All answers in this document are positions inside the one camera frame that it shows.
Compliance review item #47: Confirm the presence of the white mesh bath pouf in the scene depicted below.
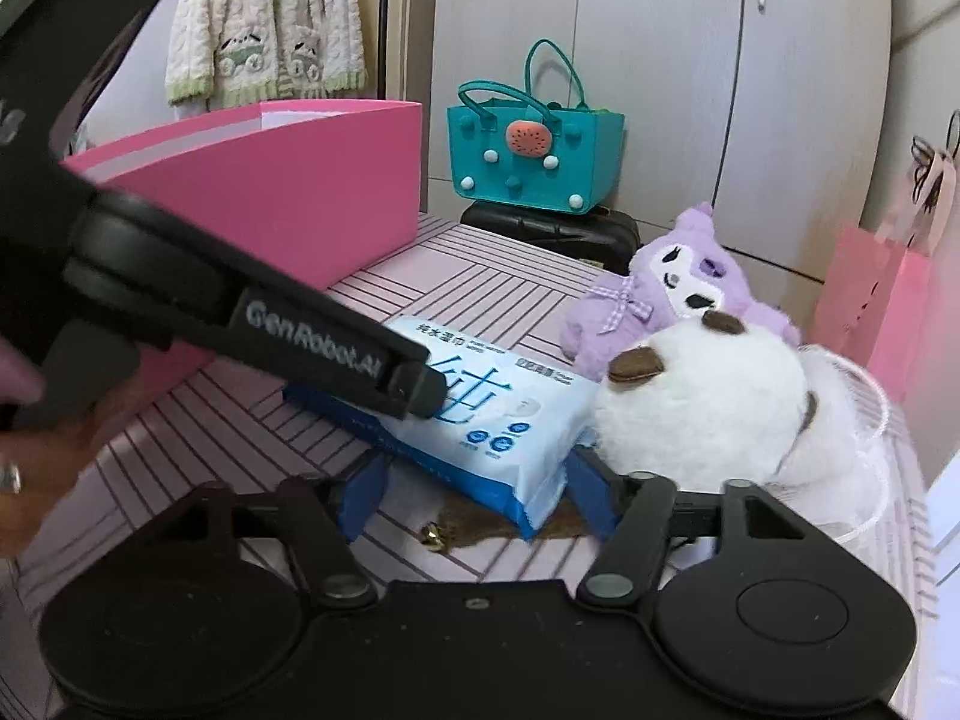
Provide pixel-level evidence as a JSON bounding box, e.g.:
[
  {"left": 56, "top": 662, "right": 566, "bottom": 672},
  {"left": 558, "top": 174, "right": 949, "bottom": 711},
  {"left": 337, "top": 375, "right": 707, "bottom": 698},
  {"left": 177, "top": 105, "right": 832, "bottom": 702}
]
[{"left": 802, "top": 345, "right": 897, "bottom": 541}]

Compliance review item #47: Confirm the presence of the pink striped tablecloth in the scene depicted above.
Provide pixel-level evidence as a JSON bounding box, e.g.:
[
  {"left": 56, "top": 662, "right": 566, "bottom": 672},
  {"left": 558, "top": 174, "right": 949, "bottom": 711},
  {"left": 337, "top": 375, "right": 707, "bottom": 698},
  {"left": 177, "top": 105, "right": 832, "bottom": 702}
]
[{"left": 15, "top": 214, "right": 938, "bottom": 691}]

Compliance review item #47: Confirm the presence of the pink cardboard box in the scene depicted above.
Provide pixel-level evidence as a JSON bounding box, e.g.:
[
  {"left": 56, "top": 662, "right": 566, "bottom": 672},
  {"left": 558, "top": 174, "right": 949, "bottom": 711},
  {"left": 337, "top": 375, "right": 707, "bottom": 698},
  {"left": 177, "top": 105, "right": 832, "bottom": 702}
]
[{"left": 60, "top": 99, "right": 426, "bottom": 391}]

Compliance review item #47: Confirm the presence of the beige wardrobe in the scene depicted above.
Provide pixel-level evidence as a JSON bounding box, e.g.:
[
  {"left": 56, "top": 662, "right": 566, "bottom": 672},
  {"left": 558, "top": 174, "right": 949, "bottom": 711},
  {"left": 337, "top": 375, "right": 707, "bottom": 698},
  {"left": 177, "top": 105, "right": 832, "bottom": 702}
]
[{"left": 390, "top": 0, "right": 960, "bottom": 316}]

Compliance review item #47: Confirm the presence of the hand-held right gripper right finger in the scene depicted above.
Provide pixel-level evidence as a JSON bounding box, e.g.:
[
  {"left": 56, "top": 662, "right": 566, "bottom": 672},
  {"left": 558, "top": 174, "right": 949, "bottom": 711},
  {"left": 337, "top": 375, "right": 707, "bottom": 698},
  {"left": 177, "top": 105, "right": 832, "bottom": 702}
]
[{"left": 566, "top": 448, "right": 833, "bottom": 612}]

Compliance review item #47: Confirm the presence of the black clothes rack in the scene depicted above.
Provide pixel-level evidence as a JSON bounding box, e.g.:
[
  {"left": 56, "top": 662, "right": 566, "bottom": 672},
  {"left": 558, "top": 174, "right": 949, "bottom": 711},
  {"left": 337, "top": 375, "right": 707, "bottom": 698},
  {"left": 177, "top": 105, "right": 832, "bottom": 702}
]
[{"left": 377, "top": 0, "right": 392, "bottom": 102}]

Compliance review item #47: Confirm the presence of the blue wet wipes pack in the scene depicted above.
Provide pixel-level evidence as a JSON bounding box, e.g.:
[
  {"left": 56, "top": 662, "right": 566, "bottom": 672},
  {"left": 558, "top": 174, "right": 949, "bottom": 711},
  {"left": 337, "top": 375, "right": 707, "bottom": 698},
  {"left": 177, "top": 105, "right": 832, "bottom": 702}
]
[{"left": 283, "top": 315, "right": 601, "bottom": 541}]

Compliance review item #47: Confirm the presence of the black wall hook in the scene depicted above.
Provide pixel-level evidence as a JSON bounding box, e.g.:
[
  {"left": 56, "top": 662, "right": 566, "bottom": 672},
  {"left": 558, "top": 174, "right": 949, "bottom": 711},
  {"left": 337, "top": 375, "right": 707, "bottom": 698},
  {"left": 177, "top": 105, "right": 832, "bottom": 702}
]
[{"left": 910, "top": 109, "right": 960, "bottom": 215}]

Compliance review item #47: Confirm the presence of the white door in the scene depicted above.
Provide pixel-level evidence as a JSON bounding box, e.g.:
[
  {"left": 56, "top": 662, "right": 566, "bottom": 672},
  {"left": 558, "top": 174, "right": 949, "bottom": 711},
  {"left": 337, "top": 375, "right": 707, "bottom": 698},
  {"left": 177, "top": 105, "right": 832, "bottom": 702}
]
[{"left": 922, "top": 420, "right": 960, "bottom": 616}]

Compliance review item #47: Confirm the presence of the cream knit cardigan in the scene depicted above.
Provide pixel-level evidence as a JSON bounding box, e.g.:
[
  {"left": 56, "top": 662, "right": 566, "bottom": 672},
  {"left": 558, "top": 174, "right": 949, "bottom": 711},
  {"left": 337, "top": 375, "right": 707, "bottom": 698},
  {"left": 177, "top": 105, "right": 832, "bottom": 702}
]
[{"left": 165, "top": 0, "right": 368, "bottom": 107}]

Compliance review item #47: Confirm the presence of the person's left hand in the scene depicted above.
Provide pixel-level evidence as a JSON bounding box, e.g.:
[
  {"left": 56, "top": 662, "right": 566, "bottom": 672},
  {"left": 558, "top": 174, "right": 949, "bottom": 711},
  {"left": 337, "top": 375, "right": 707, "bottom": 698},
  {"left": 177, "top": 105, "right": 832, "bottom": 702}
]
[{"left": 0, "top": 352, "right": 98, "bottom": 560}]

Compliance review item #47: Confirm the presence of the purple plush toy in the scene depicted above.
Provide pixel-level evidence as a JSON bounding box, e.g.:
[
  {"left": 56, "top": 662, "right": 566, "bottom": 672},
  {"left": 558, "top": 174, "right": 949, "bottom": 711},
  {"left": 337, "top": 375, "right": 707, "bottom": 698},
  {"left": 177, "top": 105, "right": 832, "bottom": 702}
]
[{"left": 562, "top": 202, "right": 802, "bottom": 383}]

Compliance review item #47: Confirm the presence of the teal felt tote bag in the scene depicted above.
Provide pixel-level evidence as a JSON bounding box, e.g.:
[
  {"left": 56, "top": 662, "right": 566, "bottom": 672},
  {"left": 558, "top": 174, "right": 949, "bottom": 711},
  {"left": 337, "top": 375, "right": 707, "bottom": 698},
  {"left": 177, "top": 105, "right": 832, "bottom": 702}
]
[{"left": 448, "top": 39, "right": 626, "bottom": 215}]

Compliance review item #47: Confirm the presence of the pink gift bag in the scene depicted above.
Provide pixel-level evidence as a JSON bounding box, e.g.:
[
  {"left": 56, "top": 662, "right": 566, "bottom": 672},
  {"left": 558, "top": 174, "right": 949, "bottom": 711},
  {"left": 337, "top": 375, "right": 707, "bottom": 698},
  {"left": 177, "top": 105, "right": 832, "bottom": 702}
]
[{"left": 810, "top": 135, "right": 960, "bottom": 402}]

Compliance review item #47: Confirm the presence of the black suitcase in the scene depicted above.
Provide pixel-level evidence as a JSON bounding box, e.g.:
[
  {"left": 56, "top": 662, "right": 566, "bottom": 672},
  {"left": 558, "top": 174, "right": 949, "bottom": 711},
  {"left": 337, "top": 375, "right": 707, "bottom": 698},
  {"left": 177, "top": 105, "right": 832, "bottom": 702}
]
[{"left": 460, "top": 202, "right": 640, "bottom": 276}]

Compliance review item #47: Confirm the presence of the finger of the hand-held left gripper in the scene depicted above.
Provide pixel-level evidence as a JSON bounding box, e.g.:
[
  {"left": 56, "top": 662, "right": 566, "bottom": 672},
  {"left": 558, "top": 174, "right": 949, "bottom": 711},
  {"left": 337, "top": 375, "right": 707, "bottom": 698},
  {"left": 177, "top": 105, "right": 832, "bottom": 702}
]
[{"left": 161, "top": 270, "right": 449, "bottom": 421}]

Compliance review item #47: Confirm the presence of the brown cloth with gold bell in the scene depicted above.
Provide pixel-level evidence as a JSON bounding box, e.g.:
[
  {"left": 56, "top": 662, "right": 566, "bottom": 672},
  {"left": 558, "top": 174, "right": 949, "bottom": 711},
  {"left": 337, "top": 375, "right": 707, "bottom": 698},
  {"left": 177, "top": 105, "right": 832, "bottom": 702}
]
[{"left": 418, "top": 491, "right": 608, "bottom": 554}]

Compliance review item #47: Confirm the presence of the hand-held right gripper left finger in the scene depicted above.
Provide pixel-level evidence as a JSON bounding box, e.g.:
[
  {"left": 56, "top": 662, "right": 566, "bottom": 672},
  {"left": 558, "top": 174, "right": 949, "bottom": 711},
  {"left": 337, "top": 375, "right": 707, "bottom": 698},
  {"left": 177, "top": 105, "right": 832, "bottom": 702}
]
[{"left": 146, "top": 457, "right": 391, "bottom": 611}]

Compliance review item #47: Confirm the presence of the white brown plush dog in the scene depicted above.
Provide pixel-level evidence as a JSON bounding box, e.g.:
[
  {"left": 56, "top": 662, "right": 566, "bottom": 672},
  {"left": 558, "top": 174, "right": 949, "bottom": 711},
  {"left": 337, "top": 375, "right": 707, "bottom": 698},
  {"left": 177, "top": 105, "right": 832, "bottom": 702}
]
[{"left": 592, "top": 311, "right": 878, "bottom": 526}]

